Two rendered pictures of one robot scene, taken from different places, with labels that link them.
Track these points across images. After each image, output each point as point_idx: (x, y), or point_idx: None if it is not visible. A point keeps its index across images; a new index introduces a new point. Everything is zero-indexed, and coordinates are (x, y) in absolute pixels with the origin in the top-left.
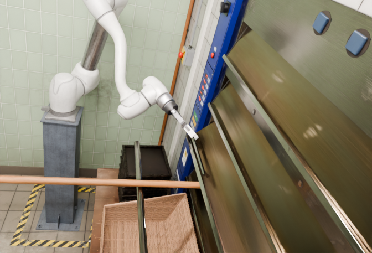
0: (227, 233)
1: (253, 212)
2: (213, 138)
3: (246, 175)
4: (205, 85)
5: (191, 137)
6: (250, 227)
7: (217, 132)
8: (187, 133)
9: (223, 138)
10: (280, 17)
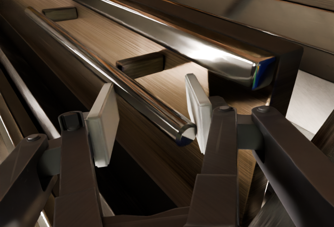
0: None
1: (36, 42)
2: (158, 140)
3: None
4: None
5: (104, 84)
6: (27, 24)
7: (172, 175)
8: (96, 99)
9: (8, 146)
10: None
